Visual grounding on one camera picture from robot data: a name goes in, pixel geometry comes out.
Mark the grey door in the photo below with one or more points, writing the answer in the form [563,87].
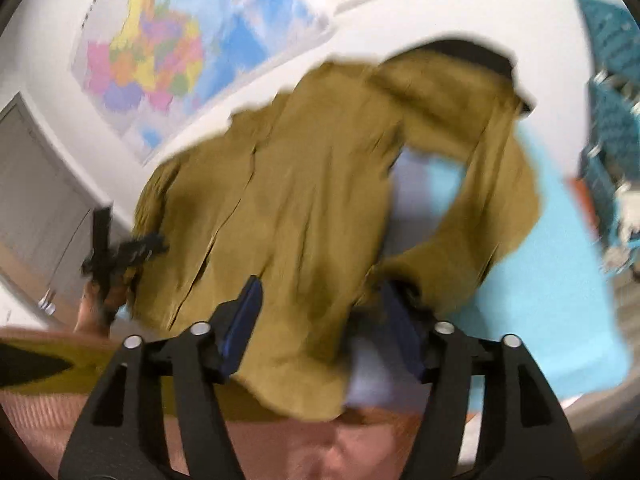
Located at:
[35,185]

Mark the person's left hand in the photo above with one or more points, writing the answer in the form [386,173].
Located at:
[116,297]

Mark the olive shirt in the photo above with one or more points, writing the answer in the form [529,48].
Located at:
[300,185]

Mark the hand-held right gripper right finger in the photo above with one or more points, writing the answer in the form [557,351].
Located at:
[407,340]

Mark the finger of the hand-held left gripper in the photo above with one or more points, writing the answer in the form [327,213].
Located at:
[152,247]

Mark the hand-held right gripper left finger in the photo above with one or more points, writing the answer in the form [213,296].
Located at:
[245,320]

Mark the black garment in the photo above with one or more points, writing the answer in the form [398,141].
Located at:
[475,55]

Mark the person's olive black clothing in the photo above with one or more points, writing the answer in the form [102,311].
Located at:
[75,362]

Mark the person's left forearm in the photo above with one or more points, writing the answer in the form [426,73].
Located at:
[92,329]

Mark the colourful wall map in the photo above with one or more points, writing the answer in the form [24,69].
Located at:
[210,35]

